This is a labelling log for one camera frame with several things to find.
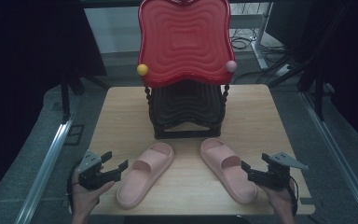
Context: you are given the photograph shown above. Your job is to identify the person's right hand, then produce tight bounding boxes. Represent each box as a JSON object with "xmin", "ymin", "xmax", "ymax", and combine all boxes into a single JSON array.
[{"xmin": 257, "ymin": 182, "xmax": 296, "ymax": 217}]

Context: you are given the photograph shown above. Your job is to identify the person's left hand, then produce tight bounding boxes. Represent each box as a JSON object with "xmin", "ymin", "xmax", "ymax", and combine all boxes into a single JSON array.
[{"xmin": 70, "ymin": 167, "xmax": 117, "ymax": 217}]

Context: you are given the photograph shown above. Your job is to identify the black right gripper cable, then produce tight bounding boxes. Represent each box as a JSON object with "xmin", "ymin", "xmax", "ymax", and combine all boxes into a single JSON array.
[{"xmin": 287, "ymin": 175, "xmax": 300, "ymax": 217}]

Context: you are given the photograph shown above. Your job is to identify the pink slipper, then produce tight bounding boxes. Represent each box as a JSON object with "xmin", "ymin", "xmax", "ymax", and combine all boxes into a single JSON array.
[
  {"xmin": 116, "ymin": 141, "xmax": 175, "ymax": 210},
  {"xmin": 199, "ymin": 137, "xmax": 259, "ymax": 205}
]

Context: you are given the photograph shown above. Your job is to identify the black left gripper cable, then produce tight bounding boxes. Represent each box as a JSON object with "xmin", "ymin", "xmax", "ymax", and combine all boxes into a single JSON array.
[{"xmin": 66, "ymin": 161, "xmax": 76, "ymax": 216}]

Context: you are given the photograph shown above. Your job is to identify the metal floor rail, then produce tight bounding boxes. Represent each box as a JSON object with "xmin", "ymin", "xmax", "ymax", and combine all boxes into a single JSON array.
[
  {"xmin": 13, "ymin": 119, "xmax": 76, "ymax": 224},
  {"xmin": 299, "ymin": 91, "xmax": 358, "ymax": 224}
]

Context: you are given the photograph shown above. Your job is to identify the red two-tier shoe rack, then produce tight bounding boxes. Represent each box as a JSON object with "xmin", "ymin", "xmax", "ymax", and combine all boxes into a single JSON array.
[{"xmin": 136, "ymin": 0, "xmax": 239, "ymax": 140}]

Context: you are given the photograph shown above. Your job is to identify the white desk frame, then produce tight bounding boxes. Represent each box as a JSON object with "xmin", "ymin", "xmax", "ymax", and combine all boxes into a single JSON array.
[{"xmin": 229, "ymin": 2, "xmax": 276, "ymax": 71}]

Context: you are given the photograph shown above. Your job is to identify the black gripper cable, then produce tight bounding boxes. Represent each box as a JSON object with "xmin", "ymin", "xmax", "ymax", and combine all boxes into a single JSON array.
[
  {"xmin": 66, "ymin": 161, "xmax": 76, "ymax": 216},
  {"xmin": 287, "ymin": 175, "xmax": 300, "ymax": 217}
]

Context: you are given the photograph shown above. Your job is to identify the black floor cables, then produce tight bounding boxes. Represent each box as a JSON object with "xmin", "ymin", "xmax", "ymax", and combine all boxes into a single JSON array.
[{"xmin": 230, "ymin": 27, "xmax": 290, "ymax": 86}]

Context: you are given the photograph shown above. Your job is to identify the white power strip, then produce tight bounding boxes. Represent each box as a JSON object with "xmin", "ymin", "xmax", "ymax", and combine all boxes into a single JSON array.
[{"xmin": 273, "ymin": 63, "xmax": 294, "ymax": 78}]

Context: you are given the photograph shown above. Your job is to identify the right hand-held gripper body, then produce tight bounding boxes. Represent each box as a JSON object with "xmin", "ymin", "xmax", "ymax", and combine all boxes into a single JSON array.
[{"xmin": 258, "ymin": 151, "xmax": 310, "ymax": 191}]

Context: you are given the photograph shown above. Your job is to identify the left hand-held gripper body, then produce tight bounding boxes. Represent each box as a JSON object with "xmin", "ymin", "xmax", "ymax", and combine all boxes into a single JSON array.
[{"xmin": 76, "ymin": 149, "xmax": 110, "ymax": 191}]

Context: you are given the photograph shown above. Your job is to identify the black stand legs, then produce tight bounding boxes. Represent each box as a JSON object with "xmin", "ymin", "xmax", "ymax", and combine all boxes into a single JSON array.
[
  {"xmin": 60, "ymin": 69, "xmax": 111, "ymax": 124},
  {"xmin": 267, "ymin": 46, "xmax": 337, "ymax": 123}
]

